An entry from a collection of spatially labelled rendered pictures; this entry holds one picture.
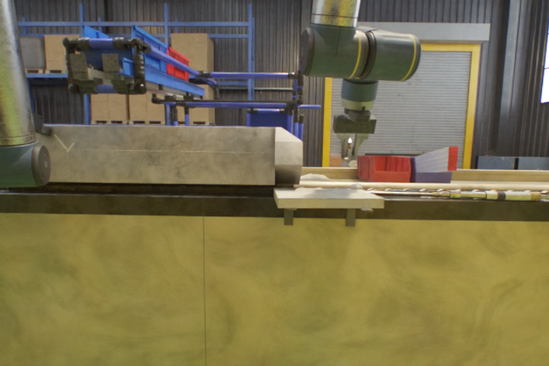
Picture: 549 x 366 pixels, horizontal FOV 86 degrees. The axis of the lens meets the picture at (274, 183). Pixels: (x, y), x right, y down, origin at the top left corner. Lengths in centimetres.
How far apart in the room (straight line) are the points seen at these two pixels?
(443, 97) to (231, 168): 1217
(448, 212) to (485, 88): 1277
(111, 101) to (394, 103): 980
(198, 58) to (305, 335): 994
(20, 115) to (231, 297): 79
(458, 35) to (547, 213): 1193
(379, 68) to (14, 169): 87
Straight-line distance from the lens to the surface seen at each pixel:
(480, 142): 1367
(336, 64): 74
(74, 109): 1384
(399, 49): 80
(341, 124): 101
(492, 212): 124
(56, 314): 141
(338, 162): 103
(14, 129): 88
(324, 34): 73
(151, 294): 120
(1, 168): 90
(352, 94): 96
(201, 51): 1066
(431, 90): 1278
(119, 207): 115
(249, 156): 101
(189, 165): 105
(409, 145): 1230
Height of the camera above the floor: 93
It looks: 7 degrees down
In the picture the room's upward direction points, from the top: 1 degrees clockwise
